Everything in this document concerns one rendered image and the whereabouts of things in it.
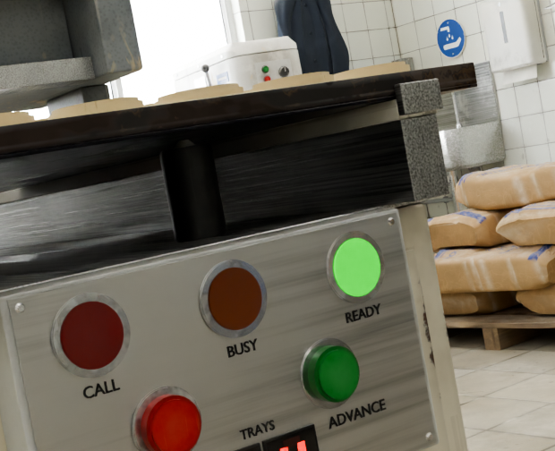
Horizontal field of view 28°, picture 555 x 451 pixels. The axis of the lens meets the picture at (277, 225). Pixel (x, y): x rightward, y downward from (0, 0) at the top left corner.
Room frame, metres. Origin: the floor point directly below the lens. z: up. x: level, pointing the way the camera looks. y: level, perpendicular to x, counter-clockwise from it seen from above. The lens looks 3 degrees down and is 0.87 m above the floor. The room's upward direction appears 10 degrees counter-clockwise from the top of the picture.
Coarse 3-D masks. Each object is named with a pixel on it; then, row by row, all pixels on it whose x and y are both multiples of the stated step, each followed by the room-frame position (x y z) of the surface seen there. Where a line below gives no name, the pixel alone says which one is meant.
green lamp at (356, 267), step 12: (348, 240) 0.60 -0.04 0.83; (360, 240) 0.61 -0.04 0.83; (348, 252) 0.60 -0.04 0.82; (360, 252) 0.61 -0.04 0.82; (372, 252) 0.61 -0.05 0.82; (336, 264) 0.60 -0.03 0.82; (348, 264) 0.60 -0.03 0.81; (360, 264) 0.60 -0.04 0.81; (372, 264) 0.61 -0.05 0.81; (336, 276) 0.60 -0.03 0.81; (348, 276) 0.60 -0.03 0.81; (360, 276) 0.60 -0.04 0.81; (372, 276) 0.61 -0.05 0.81; (348, 288) 0.60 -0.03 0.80; (360, 288) 0.60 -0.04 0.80; (372, 288) 0.61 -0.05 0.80
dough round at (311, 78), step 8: (312, 72) 0.63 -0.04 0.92; (320, 72) 0.63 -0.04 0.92; (328, 72) 0.64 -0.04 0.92; (272, 80) 0.63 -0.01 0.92; (280, 80) 0.63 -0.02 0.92; (288, 80) 0.63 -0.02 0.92; (296, 80) 0.62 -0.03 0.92; (304, 80) 0.63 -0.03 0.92; (312, 80) 0.63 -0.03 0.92; (320, 80) 0.63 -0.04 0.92; (328, 80) 0.64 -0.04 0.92; (256, 88) 0.64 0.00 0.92; (264, 88) 0.63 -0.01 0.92; (272, 88) 0.63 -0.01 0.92; (280, 88) 0.63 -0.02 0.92
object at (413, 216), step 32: (160, 160) 0.67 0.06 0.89; (192, 160) 0.66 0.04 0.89; (192, 192) 0.65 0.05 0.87; (192, 224) 0.65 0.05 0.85; (224, 224) 0.67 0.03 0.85; (256, 224) 0.72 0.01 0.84; (288, 224) 0.64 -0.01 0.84; (416, 224) 0.68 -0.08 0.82; (0, 256) 0.99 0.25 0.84; (32, 256) 0.86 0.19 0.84; (64, 256) 0.76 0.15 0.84; (96, 256) 0.68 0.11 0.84; (128, 256) 0.62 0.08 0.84; (160, 256) 0.58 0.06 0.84; (416, 256) 0.67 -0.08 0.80; (0, 288) 0.54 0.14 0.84; (416, 288) 0.67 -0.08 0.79; (448, 352) 0.68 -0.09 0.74; (448, 384) 0.68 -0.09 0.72; (0, 416) 0.52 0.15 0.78; (448, 416) 0.67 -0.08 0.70; (0, 448) 0.52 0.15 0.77; (448, 448) 0.67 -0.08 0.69
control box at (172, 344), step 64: (192, 256) 0.55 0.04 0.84; (256, 256) 0.57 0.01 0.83; (320, 256) 0.59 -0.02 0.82; (384, 256) 0.62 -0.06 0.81; (0, 320) 0.50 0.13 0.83; (128, 320) 0.53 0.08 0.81; (192, 320) 0.55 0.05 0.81; (256, 320) 0.57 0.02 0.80; (320, 320) 0.59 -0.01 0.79; (384, 320) 0.61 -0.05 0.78; (0, 384) 0.51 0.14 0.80; (64, 384) 0.51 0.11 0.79; (128, 384) 0.53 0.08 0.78; (192, 384) 0.54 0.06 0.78; (256, 384) 0.56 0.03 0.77; (384, 384) 0.61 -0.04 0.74; (64, 448) 0.51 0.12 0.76; (128, 448) 0.52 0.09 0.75; (192, 448) 0.54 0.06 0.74; (256, 448) 0.56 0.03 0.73; (320, 448) 0.58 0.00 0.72; (384, 448) 0.61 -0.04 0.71
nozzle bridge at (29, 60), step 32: (0, 0) 1.36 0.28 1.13; (32, 0) 1.38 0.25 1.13; (64, 0) 1.40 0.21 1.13; (96, 0) 1.34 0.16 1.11; (128, 0) 1.36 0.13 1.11; (0, 32) 1.36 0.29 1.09; (32, 32) 1.38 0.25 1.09; (64, 32) 1.40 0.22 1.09; (96, 32) 1.34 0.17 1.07; (128, 32) 1.35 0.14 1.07; (0, 64) 1.35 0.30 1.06; (32, 64) 1.32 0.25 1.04; (64, 64) 1.34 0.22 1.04; (96, 64) 1.36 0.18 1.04; (128, 64) 1.35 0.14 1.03; (0, 96) 1.36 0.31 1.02; (32, 96) 1.43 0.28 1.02; (64, 96) 1.47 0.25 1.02; (96, 96) 1.44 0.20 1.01
